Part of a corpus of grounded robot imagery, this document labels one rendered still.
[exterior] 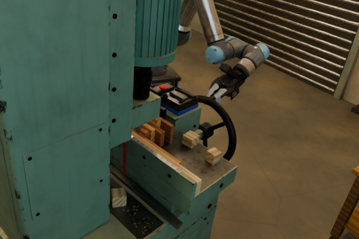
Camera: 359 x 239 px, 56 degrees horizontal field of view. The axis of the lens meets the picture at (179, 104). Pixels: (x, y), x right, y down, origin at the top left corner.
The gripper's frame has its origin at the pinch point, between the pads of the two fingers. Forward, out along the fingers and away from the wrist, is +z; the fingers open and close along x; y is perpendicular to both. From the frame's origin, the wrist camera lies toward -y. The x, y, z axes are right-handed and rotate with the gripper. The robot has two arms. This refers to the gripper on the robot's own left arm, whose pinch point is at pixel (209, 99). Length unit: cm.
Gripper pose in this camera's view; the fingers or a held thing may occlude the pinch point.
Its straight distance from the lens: 133.8
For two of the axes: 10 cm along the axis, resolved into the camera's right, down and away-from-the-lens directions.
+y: 1.9, 5.9, 7.9
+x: -7.0, -4.8, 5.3
